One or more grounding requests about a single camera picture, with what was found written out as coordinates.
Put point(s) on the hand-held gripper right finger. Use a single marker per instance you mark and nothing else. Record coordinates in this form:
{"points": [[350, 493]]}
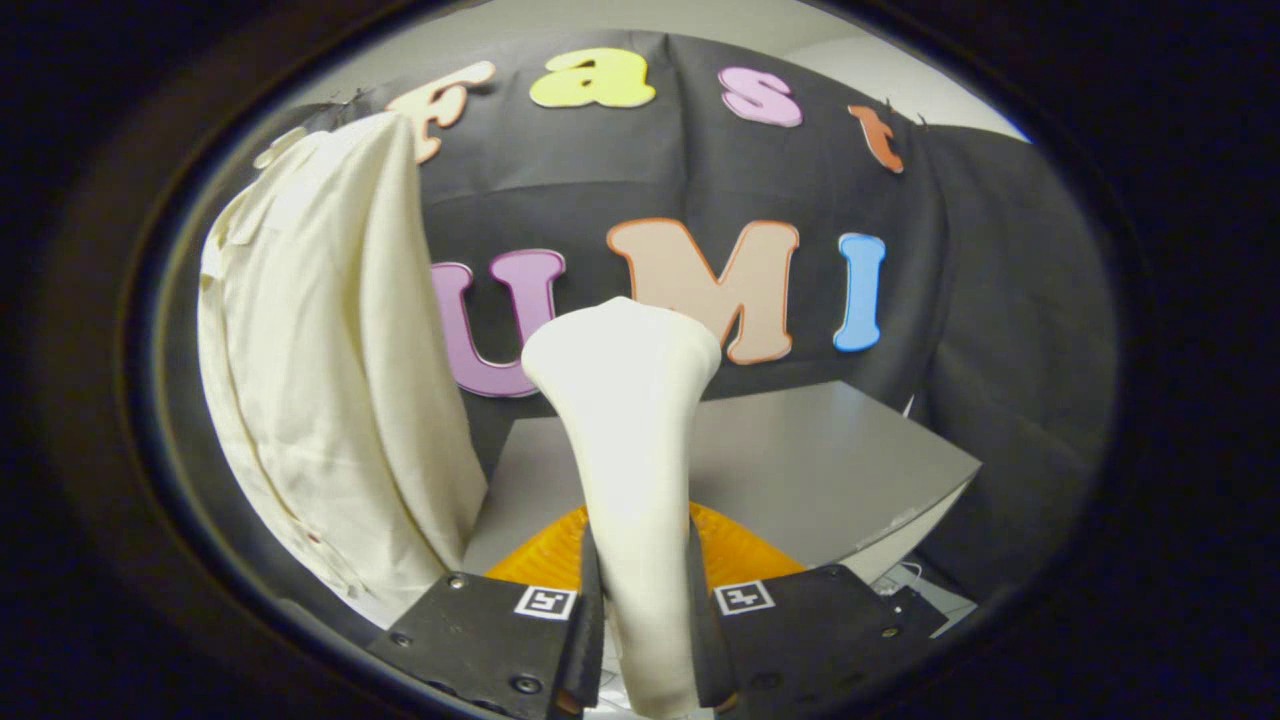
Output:
{"points": [[705, 640]]}

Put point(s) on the cream button-up shirt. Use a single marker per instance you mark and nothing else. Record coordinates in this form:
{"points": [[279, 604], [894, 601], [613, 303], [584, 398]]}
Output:
{"points": [[320, 350]]}

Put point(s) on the white garment steamer head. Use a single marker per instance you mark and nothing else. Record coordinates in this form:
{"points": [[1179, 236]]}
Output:
{"points": [[630, 450]]}

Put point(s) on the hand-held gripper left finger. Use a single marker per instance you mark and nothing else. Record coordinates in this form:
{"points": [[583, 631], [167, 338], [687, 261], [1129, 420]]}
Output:
{"points": [[585, 640]]}

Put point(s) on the grey and white drawer cabinet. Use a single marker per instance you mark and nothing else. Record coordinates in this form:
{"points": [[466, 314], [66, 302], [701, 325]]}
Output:
{"points": [[800, 460]]}

